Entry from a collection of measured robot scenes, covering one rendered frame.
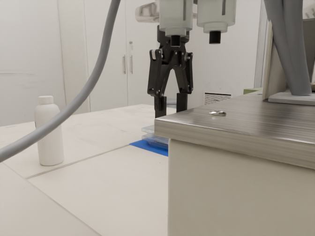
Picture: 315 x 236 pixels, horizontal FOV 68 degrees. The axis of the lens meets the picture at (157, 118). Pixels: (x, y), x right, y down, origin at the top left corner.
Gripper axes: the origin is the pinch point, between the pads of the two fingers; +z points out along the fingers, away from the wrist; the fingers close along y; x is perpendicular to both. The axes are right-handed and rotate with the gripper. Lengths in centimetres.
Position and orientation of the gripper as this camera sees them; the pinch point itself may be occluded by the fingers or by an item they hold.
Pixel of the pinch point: (171, 111)
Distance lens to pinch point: 57.9
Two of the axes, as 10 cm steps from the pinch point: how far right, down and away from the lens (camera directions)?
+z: -0.1, 9.8, 2.1
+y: 6.7, -1.5, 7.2
